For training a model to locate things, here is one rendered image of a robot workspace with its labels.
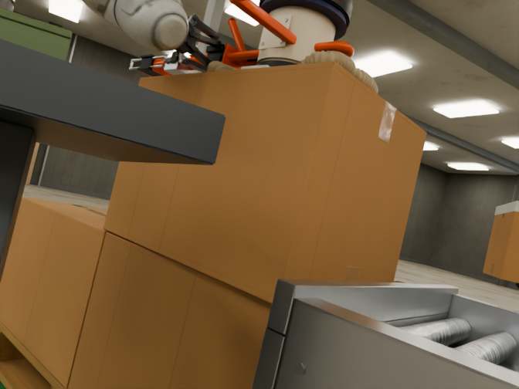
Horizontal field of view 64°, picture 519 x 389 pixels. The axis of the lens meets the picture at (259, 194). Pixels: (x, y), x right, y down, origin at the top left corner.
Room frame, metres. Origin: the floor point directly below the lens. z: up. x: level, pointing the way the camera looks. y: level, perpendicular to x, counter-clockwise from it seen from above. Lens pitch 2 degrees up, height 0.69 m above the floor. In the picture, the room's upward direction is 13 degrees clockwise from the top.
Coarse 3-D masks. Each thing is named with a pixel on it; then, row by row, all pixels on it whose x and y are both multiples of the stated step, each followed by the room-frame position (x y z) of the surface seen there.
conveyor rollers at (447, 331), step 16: (448, 320) 0.87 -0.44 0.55; (464, 320) 0.94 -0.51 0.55; (432, 336) 0.74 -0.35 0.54; (448, 336) 0.80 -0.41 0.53; (464, 336) 0.90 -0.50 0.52; (496, 336) 0.82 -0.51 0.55; (464, 352) 0.62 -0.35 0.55; (480, 352) 0.66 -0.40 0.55; (496, 352) 0.72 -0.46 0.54; (512, 352) 0.84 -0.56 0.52
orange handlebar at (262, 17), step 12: (240, 0) 0.77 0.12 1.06; (252, 12) 0.82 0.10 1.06; (264, 12) 0.84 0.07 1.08; (264, 24) 0.85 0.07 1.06; (276, 24) 0.87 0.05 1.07; (276, 36) 0.90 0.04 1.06; (288, 36) 0.90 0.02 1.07; (324, 48) 0.91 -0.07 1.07; (336, 48) 0.90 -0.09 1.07; (348, 48) 0.89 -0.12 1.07; (240, 60) 1.15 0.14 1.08
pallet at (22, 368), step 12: (0, 324) 1.36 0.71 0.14; (0, 336) 1.35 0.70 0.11; (12, 336) 1.28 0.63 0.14; (0, 348) 1.35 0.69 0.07; (12, 348) 1.38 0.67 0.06; (24, 348) 1.22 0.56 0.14; (0, 360) 1.36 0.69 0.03; (12, 360) 1.38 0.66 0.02; (24, 360) 1.40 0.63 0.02; (36, 360) 1.16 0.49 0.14; (0, 372) 1.30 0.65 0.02; (12, 372) 1.31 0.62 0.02; (24, 372) 1.33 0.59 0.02; (36, 372) 1.35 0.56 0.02; (48, 372) 1.11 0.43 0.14; (12, 384) 1.24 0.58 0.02; (24, 384) 1.26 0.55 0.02; (36, 384) 1.27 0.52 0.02; (48, 384) 1.29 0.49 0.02; (60, 384) 1.07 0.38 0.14
